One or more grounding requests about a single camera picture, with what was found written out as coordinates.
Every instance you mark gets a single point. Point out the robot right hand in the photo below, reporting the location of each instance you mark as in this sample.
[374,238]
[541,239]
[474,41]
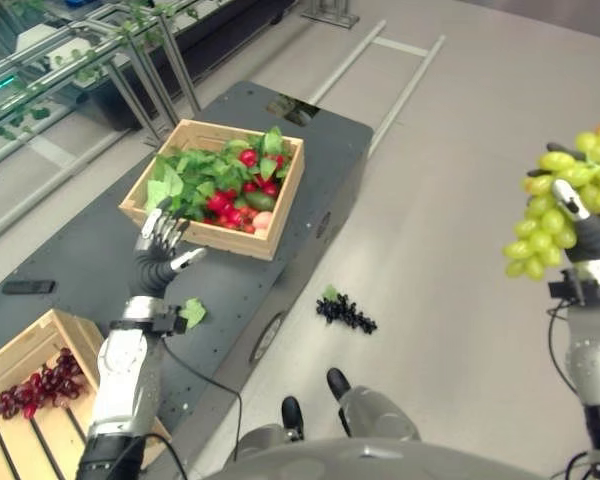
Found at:
[587,220]

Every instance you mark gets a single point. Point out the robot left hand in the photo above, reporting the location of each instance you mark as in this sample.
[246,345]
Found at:
[155,260]

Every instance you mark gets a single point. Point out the green grape bunch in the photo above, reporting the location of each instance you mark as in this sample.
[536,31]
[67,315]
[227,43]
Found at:
[560,200]

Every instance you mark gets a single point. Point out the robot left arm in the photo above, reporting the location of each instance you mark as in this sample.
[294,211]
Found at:
[122,380]

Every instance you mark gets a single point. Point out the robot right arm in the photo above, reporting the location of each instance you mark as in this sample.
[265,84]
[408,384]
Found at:
[592,350]

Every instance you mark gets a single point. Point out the dark grey platform cart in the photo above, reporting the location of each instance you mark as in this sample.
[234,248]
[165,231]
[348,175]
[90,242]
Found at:
[190,240]

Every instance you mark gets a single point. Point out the loose green leaf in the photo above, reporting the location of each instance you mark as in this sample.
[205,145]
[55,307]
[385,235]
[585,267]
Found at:
[194,312]

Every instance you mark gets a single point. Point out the wooden crate with produce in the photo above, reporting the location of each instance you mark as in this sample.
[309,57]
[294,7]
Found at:
[215,192]

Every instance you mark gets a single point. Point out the green leafy vegetables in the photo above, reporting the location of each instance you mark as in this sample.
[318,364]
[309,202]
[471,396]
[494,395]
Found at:
[200,172]

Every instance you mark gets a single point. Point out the red radish pile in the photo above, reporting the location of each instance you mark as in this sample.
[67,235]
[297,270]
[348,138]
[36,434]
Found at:
[235,200]

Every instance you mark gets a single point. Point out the peach fruit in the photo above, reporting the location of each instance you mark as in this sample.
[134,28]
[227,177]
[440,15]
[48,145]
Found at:
[262,220]

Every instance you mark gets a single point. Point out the green avocado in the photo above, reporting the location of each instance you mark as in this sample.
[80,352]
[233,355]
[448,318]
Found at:
[260,201]

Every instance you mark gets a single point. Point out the black remote control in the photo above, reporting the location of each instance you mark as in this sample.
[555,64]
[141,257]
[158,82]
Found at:
[28,287]

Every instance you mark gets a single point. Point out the red grape bunch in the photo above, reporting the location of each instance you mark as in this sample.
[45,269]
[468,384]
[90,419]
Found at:
[42,385]

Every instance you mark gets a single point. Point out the wooden slatted crate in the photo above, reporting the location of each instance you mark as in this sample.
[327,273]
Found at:
[35,395]

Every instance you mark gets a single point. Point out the black grape bunch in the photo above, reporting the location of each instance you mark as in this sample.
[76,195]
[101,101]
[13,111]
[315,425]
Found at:
[345,312]

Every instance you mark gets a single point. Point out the robot left leg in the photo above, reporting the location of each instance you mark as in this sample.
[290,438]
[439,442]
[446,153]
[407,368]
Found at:
[275,430]

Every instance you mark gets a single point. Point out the robot leg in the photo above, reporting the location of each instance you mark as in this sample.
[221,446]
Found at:
[370,405]
[275,430]

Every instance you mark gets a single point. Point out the robot right leg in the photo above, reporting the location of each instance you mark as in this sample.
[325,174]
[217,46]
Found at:
[370,405]

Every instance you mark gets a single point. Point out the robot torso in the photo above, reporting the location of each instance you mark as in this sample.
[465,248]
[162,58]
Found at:
[350,460]

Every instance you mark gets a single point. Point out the aluminium frame rack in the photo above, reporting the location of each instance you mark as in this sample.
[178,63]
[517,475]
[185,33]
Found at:
[75,65]

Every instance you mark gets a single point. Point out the grey metal floor frame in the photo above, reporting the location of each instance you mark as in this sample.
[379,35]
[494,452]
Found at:
[380,65]

